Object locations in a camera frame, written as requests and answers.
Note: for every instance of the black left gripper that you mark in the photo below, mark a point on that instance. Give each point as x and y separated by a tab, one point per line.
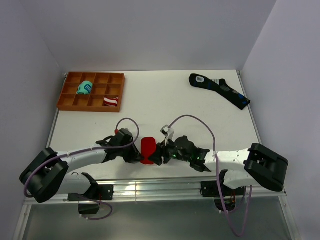
134	157

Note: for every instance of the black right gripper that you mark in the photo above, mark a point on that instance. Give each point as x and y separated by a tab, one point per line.
161	150

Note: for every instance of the red Santa sock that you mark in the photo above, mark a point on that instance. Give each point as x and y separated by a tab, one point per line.
148	147

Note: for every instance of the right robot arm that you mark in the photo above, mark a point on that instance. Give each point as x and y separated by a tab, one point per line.
256	165

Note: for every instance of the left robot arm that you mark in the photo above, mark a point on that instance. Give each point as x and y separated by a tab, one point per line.
52	173

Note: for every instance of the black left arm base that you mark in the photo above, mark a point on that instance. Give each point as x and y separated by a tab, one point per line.
99	192

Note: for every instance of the red white striped rolled sock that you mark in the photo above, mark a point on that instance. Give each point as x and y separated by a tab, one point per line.
111	102

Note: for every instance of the black and blue sock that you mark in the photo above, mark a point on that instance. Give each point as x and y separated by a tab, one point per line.
221	87

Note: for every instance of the wooden compartment tray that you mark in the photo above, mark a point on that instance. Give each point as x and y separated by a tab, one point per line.
105	84

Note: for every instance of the teal rolled sock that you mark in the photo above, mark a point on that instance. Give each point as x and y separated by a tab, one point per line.
85	88

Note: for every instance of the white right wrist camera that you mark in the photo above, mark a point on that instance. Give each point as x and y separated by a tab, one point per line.
168	133

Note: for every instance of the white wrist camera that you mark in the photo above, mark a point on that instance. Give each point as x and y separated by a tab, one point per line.
122	130
168	133

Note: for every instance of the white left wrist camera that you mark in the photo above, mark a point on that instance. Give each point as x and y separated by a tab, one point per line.
122	130

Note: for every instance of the aluminium frame rail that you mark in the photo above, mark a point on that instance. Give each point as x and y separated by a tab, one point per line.
159	189

